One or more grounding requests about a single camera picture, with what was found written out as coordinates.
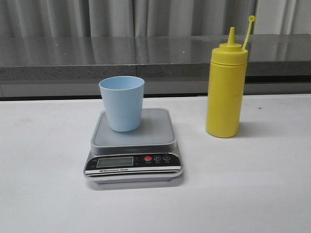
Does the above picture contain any light blue plastic cup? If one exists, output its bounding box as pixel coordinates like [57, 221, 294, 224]
[99, 76, 145, 132]

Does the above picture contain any yellow squeeze bottle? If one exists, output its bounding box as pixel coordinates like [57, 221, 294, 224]
[206, 16, 256, 138]

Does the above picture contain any silver digital kitchen scale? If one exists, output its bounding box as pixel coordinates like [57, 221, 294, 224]
[84, 108, 184, 184]

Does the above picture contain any grey stone counter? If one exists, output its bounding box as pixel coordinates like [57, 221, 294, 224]
[0, 34, 311, 100]

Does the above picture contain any grey curtain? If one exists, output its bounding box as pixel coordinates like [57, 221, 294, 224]
[0, 0, 311, 37]

